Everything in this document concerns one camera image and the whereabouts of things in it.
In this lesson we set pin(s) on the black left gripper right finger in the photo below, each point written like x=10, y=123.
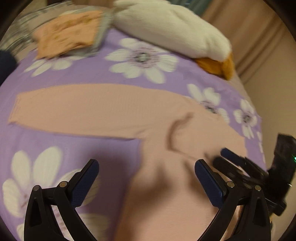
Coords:
x=253, y=222

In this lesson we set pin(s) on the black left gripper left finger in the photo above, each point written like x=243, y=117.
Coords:
x=40, y=221

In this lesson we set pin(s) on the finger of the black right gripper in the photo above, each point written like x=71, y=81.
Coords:
x=226, y=168
x=232, y=157

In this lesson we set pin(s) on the pink knit sweater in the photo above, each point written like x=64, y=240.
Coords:
x=164, y=200

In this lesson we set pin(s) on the purple floral bed sheet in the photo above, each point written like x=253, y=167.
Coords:
x=30, y=157

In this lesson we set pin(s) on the pink curtain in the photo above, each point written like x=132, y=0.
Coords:
x=253, y=28

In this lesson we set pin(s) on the folded orange patterned garment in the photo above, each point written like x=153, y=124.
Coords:
x=67, y=32

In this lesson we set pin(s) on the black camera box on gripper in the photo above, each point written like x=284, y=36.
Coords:
x=282, y=170

